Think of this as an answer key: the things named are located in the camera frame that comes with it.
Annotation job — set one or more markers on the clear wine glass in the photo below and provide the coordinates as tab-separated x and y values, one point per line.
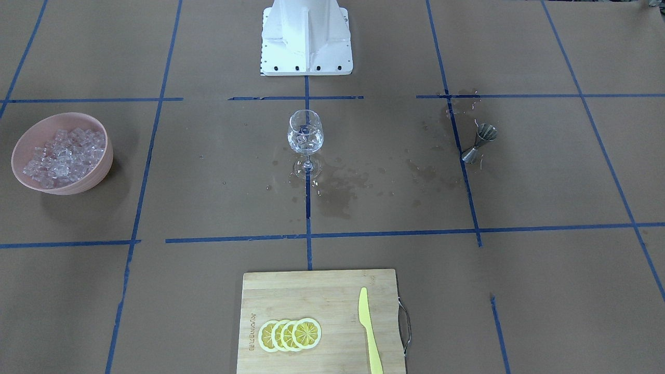
306	137

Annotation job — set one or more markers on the yellow plastic knife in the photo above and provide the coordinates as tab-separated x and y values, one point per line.
375	364

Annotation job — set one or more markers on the pile of clear ice cubes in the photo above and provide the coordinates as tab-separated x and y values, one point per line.
67	158

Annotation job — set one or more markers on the bamboo cutting board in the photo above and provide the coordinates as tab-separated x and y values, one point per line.
331	298

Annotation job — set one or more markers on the steel double jigger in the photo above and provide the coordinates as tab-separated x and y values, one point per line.
485	133

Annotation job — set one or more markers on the lemon slice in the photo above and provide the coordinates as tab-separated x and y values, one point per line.
287	338
306	333
265	336
276	339

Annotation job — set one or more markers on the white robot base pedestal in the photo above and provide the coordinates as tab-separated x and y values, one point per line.
306	38

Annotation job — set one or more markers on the pink plastic bowl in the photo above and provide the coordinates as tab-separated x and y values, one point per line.
45	130

